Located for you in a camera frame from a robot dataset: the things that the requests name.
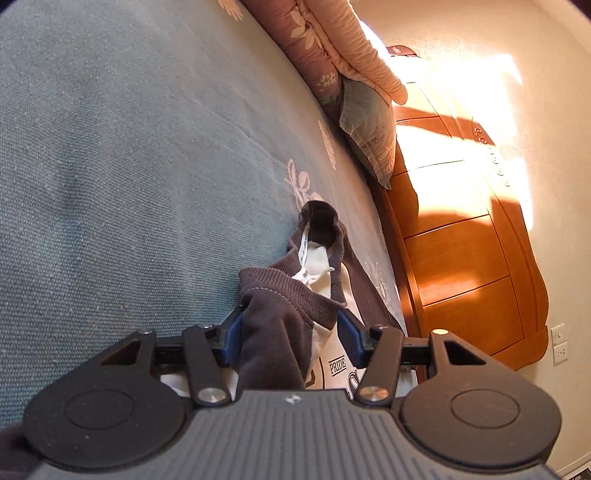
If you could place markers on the cream and black raglan sweatshirt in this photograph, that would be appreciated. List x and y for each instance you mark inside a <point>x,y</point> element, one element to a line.
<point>272,332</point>

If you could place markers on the pink floral quilt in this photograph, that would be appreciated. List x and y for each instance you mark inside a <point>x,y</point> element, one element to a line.
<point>323,27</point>

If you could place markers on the blue-green printed pillow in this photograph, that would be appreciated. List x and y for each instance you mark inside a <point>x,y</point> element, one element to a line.
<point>369,124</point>

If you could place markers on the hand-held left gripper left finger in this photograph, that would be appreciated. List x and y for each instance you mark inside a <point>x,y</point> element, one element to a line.
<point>232,339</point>

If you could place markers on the white wall socket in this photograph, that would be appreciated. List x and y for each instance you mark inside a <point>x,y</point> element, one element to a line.
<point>560,354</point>

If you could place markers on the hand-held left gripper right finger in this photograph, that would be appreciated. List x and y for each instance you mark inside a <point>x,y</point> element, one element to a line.
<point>349,339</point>

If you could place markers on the wooden headboard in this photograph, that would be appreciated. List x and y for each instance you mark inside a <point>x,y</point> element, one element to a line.
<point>461,258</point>

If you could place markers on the bed with blue floral sheet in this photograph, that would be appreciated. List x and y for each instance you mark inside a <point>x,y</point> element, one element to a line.
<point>115,161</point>

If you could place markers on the white wall switch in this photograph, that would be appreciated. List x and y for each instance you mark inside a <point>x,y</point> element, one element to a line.
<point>558,332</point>

